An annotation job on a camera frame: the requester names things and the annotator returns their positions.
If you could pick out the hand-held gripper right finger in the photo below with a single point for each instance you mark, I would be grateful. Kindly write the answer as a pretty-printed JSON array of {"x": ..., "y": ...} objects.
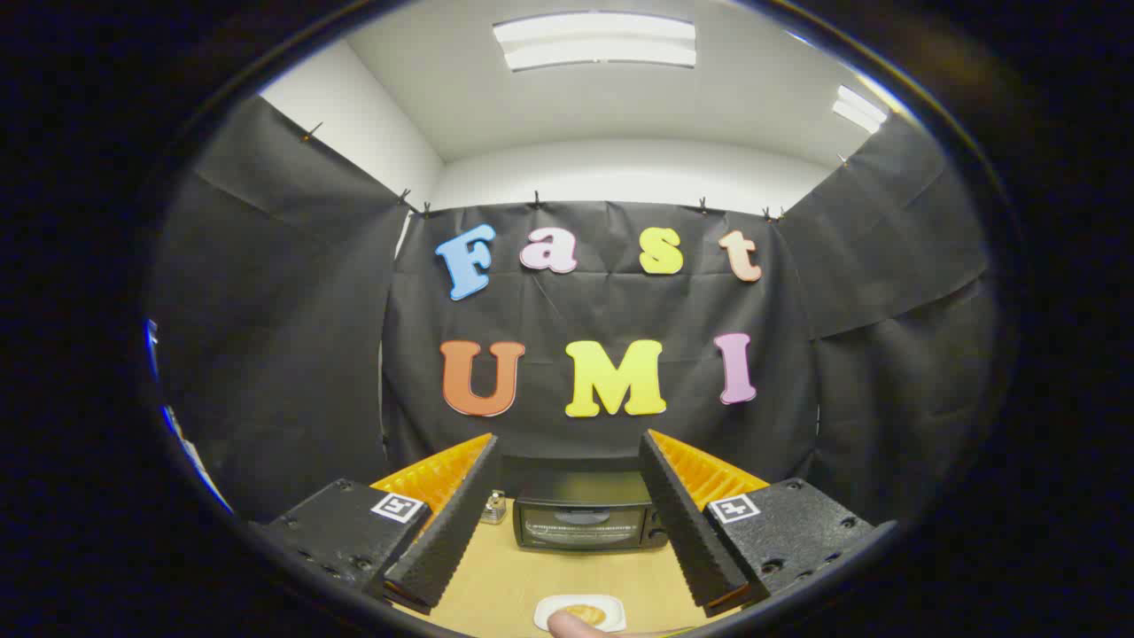
[{"x": 687, "y": 532}]

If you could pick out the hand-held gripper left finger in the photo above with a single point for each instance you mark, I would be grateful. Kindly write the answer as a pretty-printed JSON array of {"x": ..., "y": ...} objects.
[{"x": 447, "y": 532}]

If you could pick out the black toaster oven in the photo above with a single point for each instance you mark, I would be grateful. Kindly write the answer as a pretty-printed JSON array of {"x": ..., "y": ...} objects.
[{"x": 576, "y": 514}]

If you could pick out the round golden bread bun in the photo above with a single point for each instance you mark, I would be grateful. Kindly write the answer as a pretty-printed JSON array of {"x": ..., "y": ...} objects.
[{"x": 585, "y": 613}]

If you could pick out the white square plate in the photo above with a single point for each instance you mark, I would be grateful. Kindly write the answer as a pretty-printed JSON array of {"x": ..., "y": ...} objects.
[{"x": 611, "y": 607}]

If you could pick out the black backdrop cloth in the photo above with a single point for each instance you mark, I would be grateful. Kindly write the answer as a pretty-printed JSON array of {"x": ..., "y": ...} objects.
[{"x": 283, "y": 354}]

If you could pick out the small ceiling light panel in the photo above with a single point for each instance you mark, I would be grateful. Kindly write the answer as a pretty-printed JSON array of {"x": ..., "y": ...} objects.
[{"x": 858, "y": 110}]

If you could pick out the large ceiling light panel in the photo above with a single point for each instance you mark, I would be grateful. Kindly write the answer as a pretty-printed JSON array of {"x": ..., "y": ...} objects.
[{"x": 594, "y": 40}]

